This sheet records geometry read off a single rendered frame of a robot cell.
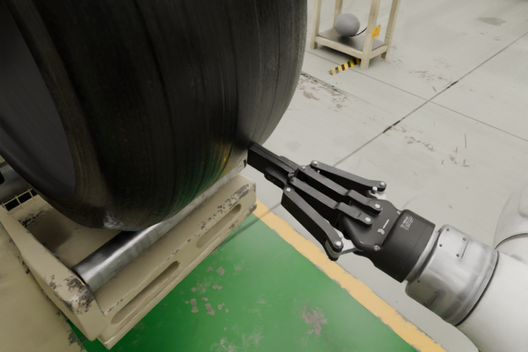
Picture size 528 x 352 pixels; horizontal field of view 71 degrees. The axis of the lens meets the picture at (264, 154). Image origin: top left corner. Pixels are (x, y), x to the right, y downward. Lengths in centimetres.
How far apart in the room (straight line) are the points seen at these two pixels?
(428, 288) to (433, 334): 121
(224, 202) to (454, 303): 42
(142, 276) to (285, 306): 100
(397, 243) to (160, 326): 125
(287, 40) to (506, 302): 33
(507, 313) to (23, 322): 60
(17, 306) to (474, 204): 194
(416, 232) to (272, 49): 24
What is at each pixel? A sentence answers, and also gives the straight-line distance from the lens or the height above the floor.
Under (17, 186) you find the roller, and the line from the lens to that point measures 79.
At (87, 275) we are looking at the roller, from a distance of 58.
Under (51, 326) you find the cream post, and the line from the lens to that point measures 71.
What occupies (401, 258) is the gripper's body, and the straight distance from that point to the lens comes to 42.
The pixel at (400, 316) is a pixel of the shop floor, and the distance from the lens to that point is 162.
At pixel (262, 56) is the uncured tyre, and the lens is 39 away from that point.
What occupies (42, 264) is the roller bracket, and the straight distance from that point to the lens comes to 57.
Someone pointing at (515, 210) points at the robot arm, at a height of 102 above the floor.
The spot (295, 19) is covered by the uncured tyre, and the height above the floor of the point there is 122.
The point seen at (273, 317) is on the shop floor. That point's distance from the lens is 153.
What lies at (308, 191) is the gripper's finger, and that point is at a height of 105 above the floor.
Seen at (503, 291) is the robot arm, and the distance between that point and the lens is 42.
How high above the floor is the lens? 136
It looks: 39 degrees down
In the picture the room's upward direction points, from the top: straight up
